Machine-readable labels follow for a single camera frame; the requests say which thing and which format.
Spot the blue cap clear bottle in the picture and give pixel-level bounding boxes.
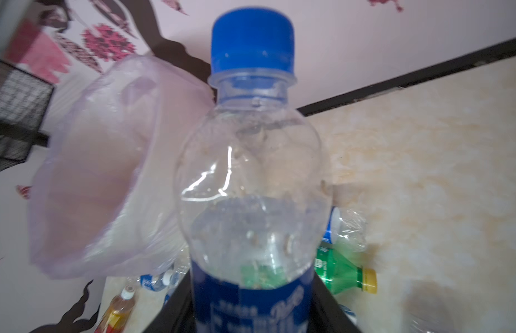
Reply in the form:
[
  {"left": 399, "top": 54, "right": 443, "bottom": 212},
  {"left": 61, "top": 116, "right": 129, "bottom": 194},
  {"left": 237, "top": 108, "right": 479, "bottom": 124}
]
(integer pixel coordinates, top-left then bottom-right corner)
[{"left": 174, "top": 7, "right": 332, "bottom": 332}]

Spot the blue label clear bottle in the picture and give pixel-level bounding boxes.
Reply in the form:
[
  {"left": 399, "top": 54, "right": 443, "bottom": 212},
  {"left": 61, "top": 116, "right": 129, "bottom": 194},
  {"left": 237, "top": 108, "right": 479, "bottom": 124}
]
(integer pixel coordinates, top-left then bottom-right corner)
[{"left": 138, "top": 269, "right": 185, "bottom": 292}]

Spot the amber liquid bottle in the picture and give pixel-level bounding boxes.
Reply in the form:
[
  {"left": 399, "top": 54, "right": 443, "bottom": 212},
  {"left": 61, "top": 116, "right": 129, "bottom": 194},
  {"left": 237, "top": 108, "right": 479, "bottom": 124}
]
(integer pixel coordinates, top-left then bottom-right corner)
[{"left": 94, "top": 284, "right": 136, "bottom": 333}]

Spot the small blue label bottle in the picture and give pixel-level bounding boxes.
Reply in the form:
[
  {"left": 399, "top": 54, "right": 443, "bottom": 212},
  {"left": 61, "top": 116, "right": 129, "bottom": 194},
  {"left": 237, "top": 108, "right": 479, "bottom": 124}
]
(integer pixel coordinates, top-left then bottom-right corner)
[{"left": 322, "top": 206, "right": 367, "bottom": 253}]

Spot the green bottle yellow cap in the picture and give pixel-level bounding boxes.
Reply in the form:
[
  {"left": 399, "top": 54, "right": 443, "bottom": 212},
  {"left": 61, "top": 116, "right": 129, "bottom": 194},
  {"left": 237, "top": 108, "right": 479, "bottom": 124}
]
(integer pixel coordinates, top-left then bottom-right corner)
[{"left": 314, "top": 247, "right": 377, "bottom": 295}]

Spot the black wire basket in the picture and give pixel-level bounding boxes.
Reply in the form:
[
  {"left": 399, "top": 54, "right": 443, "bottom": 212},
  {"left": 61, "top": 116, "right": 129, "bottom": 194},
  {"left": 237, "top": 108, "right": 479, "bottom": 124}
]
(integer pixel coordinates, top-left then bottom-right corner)
[{"left": 0, "top": 60, "right": 55, "bottom": 172}]

